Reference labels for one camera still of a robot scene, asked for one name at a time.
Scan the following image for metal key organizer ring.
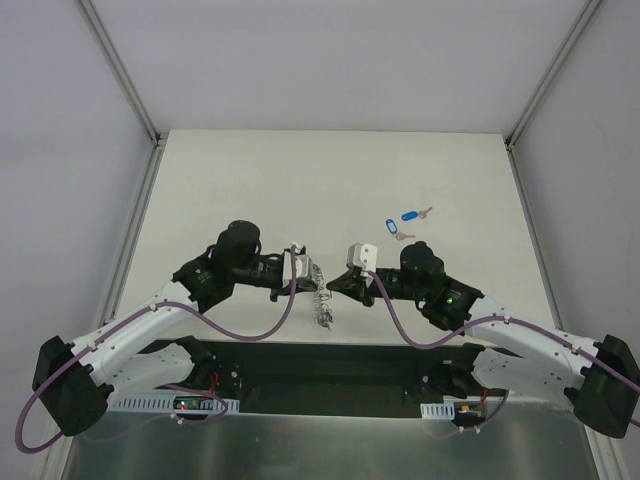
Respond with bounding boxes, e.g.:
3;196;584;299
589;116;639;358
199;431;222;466
308;257;335;332

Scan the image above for blue windowed tag key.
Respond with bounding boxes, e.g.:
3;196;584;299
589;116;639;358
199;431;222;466
385;218;414;241

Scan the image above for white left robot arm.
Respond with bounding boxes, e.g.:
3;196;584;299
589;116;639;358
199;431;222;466
16;220;317;437

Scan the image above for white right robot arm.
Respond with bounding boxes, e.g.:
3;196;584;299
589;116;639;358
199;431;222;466
326;241;639;439

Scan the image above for solid blue tag key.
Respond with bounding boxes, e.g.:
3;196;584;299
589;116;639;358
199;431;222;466
401;207;433;222

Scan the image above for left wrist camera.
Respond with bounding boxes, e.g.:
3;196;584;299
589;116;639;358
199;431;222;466
281;243;313;287

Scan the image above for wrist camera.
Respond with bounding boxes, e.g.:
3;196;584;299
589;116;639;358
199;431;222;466
281;243;313;287
346;243;378;276

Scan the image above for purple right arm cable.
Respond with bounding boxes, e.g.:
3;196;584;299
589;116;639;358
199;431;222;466
369;272;640;435

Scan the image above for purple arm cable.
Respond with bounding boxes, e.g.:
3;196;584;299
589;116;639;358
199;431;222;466
13;244;306;454
369;272;640;435

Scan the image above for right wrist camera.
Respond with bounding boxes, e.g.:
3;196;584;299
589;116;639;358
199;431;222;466
346;243;378;276

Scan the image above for left aluminium table rail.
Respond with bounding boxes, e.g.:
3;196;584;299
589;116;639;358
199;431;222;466
32;133;168;479

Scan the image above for right white cable duct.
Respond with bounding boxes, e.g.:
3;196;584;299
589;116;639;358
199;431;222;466
420;400;456;421

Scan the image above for white cable duct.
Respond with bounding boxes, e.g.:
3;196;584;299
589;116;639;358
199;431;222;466
109;393;240;415
420;400;456;421

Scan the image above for left white cable duct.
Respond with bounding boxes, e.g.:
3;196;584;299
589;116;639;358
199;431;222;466
109;393;240;415

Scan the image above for left aluminium frame post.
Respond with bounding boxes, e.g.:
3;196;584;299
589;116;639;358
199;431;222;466
75;0;163;146

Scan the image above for aluminium frame post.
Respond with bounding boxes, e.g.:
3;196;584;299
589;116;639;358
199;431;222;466
75;0;163;146
505;0;606;152

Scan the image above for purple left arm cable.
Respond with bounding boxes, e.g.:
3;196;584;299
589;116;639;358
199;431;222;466
13;244;306;454

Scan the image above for right aluminium frame post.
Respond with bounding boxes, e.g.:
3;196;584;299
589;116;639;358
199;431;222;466
505;0;606;152

